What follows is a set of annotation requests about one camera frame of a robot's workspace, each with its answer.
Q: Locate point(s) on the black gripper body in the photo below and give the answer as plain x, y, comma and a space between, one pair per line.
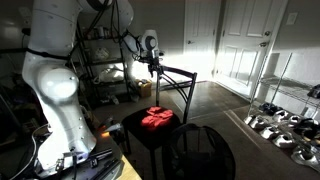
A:
154, 58

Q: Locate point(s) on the red cloth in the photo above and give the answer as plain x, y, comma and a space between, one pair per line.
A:
156, 118

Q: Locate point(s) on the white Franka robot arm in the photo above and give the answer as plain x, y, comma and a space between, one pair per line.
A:
56, 83

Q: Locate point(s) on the yellow cardboard box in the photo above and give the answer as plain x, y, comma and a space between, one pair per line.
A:
144, 89

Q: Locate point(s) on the white plastic bag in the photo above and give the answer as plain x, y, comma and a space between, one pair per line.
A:
110, 74

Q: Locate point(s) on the black metal chair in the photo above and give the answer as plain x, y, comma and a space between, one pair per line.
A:
133, 125

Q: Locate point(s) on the black shelving unit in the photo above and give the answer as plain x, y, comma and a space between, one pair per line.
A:
86, 66

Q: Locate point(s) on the white door with deadbolt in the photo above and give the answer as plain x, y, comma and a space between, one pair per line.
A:
245, 50

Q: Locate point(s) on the black mesh hamper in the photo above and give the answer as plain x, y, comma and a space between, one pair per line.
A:
200, 160

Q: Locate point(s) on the silver grey shoe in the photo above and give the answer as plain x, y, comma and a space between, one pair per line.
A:
281, 115
255, 122
270, 132
294, 121
305, 158
284, 140

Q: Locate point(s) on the black shoe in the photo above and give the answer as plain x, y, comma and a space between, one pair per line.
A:
314, 91
267, 109
308, 128

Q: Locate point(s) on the black mounting rail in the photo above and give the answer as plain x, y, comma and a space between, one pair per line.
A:
100, 163

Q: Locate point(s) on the black camera on stand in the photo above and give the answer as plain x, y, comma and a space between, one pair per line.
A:
25, 31

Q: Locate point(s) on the white light switch plate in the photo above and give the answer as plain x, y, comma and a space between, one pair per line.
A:
291, 18

